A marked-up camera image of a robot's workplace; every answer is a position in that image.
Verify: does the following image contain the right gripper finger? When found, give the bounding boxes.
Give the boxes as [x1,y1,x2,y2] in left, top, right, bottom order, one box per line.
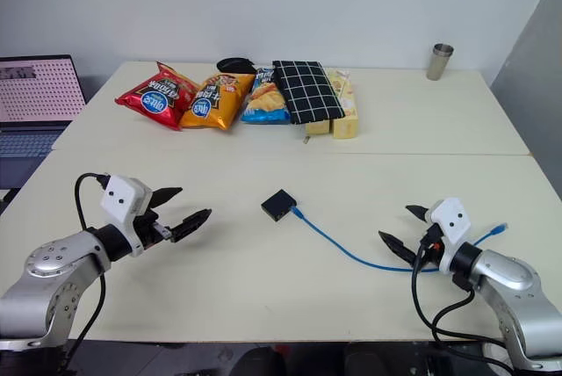
[405,204,434,223]
[378,230,419,269]

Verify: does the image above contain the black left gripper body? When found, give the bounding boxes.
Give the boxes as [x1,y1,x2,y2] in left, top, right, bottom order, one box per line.
[131,205,175,250]

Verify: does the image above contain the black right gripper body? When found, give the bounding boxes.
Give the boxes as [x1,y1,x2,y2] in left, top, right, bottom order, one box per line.
[418,221,445,264]

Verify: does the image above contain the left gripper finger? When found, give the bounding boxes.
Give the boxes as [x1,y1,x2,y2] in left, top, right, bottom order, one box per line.
[169,207,213,244]
[150,186,184,210]

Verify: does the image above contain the small black box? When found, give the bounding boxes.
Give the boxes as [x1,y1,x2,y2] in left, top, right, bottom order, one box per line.
[260,189,297,224]

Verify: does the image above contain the red chip bag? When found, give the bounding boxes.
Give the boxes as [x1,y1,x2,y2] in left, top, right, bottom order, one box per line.
[114,61,201,132]

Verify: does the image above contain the orange chip bag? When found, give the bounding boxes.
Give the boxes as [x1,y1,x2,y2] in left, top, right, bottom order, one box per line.
[179,72,257,132]

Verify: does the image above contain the yellow carton box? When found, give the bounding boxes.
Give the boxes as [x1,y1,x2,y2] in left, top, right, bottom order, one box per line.
[305,118,332,137]
[326,69,362,140]

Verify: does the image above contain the blue chip bag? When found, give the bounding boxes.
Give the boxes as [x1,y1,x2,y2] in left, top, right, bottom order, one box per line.
[240,66,292,126]

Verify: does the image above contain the black rounded object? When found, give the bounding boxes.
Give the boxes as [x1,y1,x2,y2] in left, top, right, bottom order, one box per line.
[215,56,258,76]

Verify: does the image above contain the metal cup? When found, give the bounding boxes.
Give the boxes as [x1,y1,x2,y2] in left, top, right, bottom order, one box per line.
[426,42,456,82]

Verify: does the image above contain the black white-grid fabric pouch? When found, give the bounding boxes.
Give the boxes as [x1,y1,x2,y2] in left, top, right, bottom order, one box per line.
[271,59,345,145]

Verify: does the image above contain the laptop with pink screen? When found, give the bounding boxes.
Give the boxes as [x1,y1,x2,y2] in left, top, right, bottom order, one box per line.
[0,54,87,191]

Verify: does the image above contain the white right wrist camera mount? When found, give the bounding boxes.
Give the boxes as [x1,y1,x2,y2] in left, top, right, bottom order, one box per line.
[424,197,473,274]

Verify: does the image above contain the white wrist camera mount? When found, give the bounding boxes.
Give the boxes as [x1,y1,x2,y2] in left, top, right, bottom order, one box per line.
[99,175,155,258]
[424,197,473,274]

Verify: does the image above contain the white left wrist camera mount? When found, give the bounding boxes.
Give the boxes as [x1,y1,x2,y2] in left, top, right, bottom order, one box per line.
[99,175,155,258]

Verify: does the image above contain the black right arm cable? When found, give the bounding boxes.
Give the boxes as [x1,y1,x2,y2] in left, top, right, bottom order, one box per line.
[410,235,515,373]

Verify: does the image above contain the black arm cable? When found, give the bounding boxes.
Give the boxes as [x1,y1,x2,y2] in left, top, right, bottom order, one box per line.
[410,235,515,373]
[63,172,111,371]

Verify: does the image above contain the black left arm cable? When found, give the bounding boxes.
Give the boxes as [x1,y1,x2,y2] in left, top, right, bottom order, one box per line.
[63,172,111,371]

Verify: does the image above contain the blue Ethernet cable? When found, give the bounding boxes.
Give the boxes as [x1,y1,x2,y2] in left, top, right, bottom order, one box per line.
[290,205,510,273]

